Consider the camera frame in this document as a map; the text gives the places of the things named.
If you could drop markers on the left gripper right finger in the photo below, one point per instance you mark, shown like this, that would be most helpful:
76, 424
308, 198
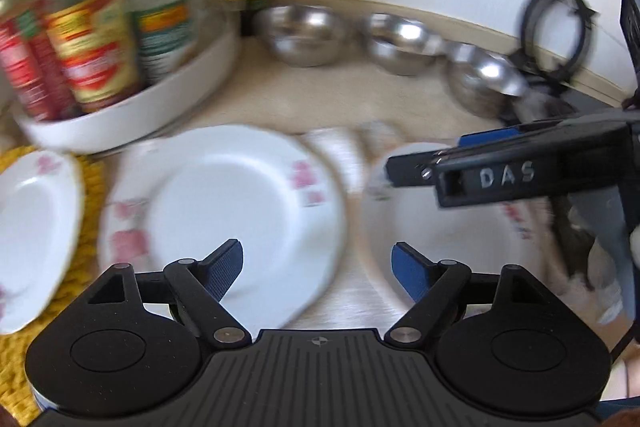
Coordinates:
436, 289

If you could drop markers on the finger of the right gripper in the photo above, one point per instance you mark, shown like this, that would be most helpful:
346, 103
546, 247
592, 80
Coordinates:
411, 170
489, 136

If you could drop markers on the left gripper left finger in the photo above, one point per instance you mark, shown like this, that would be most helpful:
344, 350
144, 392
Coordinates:
193, 291

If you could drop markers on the small floral plate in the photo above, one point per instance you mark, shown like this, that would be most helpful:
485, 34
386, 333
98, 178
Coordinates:
485, 237

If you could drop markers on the steel bowl stove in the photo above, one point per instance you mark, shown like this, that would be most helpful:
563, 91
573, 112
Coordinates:
483, 82

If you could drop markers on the steel bowl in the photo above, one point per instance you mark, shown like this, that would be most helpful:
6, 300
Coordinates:
399, 45

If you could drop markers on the steel bowl tray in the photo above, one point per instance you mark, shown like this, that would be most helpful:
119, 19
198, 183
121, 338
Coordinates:
303, 35

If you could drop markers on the gloved right hand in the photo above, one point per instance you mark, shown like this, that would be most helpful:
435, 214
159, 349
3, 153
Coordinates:
599, 252

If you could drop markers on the black gas stove top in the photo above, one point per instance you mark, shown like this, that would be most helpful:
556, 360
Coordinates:
550, 102

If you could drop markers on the white towel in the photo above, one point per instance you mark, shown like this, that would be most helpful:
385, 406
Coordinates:
350, 151

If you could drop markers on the black stove pan support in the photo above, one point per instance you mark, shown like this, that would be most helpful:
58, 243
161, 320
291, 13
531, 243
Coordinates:
554, 41

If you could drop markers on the white turntable tray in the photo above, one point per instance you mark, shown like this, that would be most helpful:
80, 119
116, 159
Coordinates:
147, 112

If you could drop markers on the red label soy sauce bottle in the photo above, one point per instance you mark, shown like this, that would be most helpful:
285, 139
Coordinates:
30, 63

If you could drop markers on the yellow cap vinegar bottle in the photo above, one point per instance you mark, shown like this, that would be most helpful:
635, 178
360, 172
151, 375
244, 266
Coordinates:
94, 43

